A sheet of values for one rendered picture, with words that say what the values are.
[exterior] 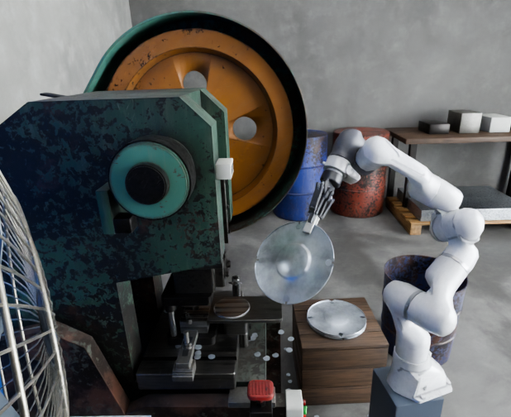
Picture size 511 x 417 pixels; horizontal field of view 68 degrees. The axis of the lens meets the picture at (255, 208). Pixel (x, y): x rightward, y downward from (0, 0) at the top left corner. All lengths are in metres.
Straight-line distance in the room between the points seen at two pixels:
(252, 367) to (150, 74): 1.09
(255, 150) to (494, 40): 3.85
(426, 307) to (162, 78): 1.21
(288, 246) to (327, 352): 0.72
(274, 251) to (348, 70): 3.37
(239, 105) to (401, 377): 1.14
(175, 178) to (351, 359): 1.35
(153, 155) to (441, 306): 0.98
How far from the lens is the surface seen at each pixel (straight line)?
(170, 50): 1.47
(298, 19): 4.44
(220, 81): 1.48
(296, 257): 1.28
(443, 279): 1.42
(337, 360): 1.93
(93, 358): 1.25
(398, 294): 1.41
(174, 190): 0.85
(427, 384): 1.58
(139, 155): 0.85
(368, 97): 4.56
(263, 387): 1.11
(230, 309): 1.34
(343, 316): 2.01
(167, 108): 0.94
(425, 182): 1.41
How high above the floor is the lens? 1.56
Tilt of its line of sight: 21 degrees down
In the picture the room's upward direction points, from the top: 2 degrees counter-clockwise
